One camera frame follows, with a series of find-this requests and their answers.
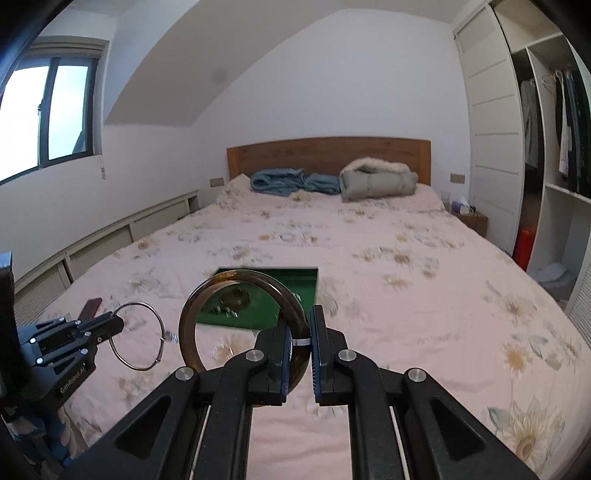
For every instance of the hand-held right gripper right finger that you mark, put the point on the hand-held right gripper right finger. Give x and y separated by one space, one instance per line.
315 364

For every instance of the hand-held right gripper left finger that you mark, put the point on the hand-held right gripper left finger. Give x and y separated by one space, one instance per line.
286 369

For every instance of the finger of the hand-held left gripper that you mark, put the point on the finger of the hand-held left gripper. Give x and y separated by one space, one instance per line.
69 326
92 339

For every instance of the thin silver bangle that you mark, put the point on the thin silver bangle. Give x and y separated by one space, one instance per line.
170 337

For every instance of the green jewelry tray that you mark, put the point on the green jewelry tray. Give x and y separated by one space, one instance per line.
295 278

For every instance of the brown translucent bangle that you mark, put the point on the brown translucent bangle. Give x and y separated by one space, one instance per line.
187 323

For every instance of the dark red flat case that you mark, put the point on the dark red flat case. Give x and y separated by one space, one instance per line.
91 307

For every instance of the bed with floral sheet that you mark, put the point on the bed with floral sheet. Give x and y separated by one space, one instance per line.
392 323

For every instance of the blue folded blanket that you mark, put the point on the blue folded blanket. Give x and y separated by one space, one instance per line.
277 181

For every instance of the grey fur-trimmed jacket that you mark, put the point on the grey fur-trimmed jacket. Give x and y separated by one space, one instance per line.
376 182

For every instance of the wooden headboard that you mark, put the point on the wooden headboard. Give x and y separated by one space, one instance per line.
323 154

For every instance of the purple tissue box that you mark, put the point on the purple tissue box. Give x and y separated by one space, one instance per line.
461 206

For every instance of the wooden nightstand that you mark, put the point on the wooden nightstand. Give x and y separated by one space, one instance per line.
478 224

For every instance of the dark-framed window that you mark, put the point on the dark-framed window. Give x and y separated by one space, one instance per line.
64 110

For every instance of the red box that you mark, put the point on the red box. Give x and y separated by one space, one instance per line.
525 249

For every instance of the pale blue cloth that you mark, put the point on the pale blue cloth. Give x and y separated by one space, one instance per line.
551 273

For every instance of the white open wardrobe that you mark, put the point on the white open wardrobe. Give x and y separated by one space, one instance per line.
494 138

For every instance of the hanging clothes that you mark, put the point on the hanging clothes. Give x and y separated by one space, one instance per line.
570 129

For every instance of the low white wall cabinets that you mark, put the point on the low white wall cabinets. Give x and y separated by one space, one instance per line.
106 240

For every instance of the beige wall switch plate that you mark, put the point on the beige wall switch plate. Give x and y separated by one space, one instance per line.
457 178
217 182

